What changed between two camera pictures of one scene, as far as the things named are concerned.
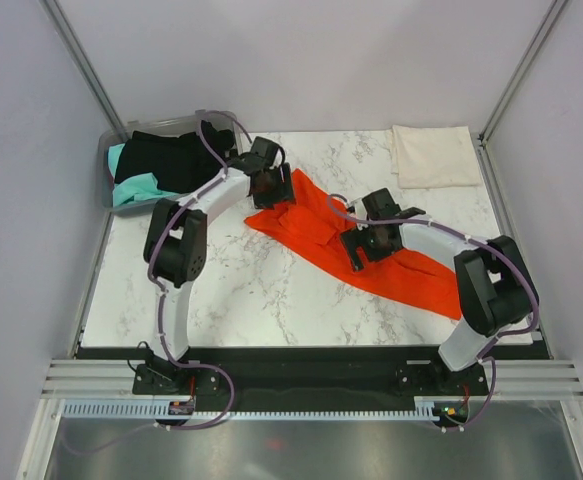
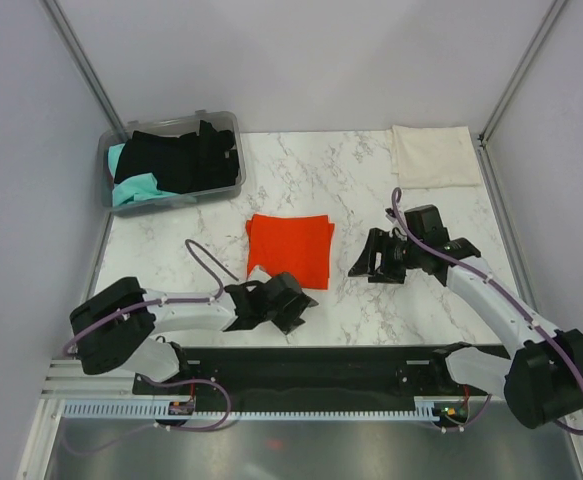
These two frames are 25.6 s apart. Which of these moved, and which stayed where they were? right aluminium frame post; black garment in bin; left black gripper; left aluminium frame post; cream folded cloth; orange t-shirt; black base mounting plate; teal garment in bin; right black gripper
Moved: left black gripper; orange t-shirt; right black gripper
Stayed: left aluminium frame post; right aluminium frame post; cream folded cloth; teal garment in bin; black garment in bin; black base mounting plate
